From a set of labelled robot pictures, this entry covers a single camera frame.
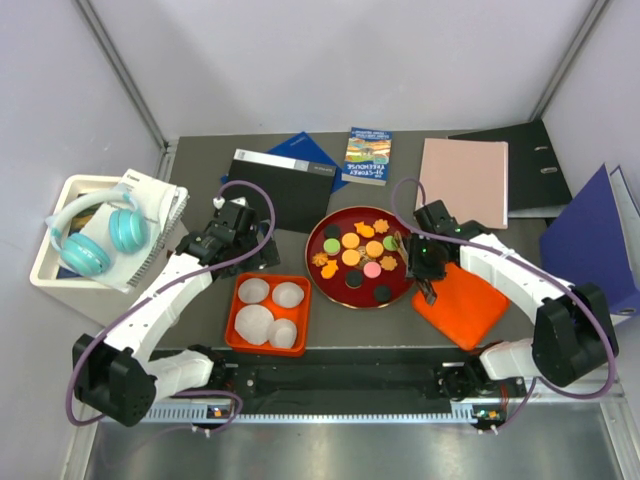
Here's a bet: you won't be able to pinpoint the green macaron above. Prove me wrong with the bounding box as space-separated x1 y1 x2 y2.
383 235 397 251
323 238 341 256

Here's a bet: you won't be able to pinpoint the orange swirl cookie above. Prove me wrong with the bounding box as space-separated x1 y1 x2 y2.
312 252 329 267

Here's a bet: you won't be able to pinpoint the orange round cookie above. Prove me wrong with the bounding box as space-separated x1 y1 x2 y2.
365 240 385 259
341 249 361 267
341 232 360 249

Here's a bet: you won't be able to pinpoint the black cookie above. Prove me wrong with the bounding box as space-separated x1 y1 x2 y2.
345 270 364 289
374 285 392 304
323 224 341 239

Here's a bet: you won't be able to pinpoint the metal tongs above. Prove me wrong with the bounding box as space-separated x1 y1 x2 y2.
392 231 409 266

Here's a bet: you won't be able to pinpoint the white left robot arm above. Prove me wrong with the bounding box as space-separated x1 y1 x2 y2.
65 198 279 426

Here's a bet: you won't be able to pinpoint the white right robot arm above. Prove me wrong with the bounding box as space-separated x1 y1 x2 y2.
405 201 619 396

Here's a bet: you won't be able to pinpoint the white paper cup top-left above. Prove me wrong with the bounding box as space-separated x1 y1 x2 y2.
237 277 270 304

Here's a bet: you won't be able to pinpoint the orange box lid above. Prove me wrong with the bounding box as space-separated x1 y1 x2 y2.
411 263 510 351

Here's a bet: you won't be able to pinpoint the orange flower cookie right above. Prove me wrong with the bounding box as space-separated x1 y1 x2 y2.
379 255 398 271

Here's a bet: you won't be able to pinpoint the orange flower cookie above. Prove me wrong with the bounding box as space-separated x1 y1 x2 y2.
379 255 398 271
373 219 390 234

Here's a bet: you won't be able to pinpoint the white paper cup top-right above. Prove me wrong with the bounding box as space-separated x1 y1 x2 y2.
272 282 305 309

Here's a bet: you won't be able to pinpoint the orange cookie box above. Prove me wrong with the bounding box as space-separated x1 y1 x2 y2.
225 273 311 357

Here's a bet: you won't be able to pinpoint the orange flower cookie top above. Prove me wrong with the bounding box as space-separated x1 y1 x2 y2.
373 219 390 234

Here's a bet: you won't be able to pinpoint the white paper cup bottom-left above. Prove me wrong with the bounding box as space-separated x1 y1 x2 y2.
234 304 275 346

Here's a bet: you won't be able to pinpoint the pink macaron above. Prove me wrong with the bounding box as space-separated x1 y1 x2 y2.
362 261 382 279

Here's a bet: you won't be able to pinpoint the orange fish cookie bottom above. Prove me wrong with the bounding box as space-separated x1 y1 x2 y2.
321 260 339 280

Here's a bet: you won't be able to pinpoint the orange fish cookie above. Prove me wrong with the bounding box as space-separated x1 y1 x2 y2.
321 260 339 280
354 222 376 238

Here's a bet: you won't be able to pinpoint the orange fish cookie top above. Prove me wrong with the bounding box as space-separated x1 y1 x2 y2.
354 222 376 238

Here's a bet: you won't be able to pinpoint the black notebook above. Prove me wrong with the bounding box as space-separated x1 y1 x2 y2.
224 149 337 233

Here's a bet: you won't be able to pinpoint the white spiral manual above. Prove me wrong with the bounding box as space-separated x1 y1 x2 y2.
65 169 188 293

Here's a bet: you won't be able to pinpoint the red round tray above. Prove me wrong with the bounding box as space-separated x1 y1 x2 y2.
305 206 414 309

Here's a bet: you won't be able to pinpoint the white paper cup bottom-right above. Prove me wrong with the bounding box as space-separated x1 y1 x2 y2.
267 318 297 349

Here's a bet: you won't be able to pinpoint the pink folder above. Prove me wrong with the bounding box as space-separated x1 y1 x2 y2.
416 138 508 229

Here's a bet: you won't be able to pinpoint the teal headphones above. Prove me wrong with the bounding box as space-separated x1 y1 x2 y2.
45 185 150 277

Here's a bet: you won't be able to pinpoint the colourful paperback book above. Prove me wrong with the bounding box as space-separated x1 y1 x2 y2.
341 127 392 186

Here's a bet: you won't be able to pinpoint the white storage bin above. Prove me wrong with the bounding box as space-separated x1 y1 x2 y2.
29 174 184 329

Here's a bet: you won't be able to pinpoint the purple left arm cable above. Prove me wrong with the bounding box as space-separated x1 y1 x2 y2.
65 179 277 431

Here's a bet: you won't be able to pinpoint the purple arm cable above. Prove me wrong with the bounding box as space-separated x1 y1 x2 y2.
65 179 277 431
392 177 619 436

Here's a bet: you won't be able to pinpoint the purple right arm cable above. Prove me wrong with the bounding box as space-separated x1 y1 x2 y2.
392 177 619 436

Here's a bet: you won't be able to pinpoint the black ring binder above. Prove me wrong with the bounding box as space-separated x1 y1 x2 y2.
449 120 572 219

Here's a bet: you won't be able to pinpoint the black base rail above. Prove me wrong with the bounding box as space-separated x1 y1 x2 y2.
204 347 526 414

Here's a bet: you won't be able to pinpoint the blue ring binder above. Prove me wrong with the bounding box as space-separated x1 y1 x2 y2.
539 165 639 324

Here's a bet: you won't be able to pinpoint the grey cable duct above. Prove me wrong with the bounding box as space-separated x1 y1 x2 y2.
140 400 502 425

